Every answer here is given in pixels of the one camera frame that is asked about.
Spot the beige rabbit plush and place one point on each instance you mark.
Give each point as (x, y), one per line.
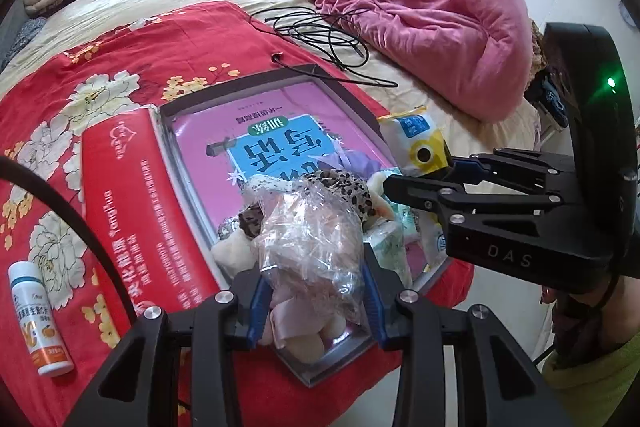
(381, 192)

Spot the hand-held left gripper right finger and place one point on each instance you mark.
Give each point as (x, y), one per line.
(374, 304)

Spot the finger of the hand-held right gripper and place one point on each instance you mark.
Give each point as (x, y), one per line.
(480, 164)
(425, 194)

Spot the green pocket tissue pack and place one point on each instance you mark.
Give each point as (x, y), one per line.
(395, 237)

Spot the yellow cartoon tissue pack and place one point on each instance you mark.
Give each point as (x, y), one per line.
(415, 142)

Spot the person's green clothing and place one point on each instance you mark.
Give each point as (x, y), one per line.
(590, 392)

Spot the silver tassel ornament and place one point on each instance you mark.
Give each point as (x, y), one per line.
(227, 227)

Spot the person's right forearm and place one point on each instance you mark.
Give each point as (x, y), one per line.
(575, 332)

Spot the pink picture book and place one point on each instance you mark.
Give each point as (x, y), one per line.
(280, 127)

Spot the leopard print cloth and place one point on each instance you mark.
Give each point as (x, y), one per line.
(340, 187)

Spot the pink duvet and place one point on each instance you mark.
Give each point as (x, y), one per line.
(425, 7)

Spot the purple cloth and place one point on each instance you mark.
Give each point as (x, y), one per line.
(357, 162)

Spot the plastic bag of pink masks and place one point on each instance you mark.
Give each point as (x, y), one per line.
(310, 247)

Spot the dark blue patterned cloth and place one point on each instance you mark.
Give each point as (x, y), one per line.
(20, 37)

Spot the cream bear plush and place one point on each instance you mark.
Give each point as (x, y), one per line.
(235, 252)

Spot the red floral blanket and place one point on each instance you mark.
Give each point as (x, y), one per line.
(50, 132)

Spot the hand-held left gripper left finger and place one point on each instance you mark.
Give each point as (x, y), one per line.
(260, 302)

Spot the white vitamin bottle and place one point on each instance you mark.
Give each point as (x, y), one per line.
(40, 322)

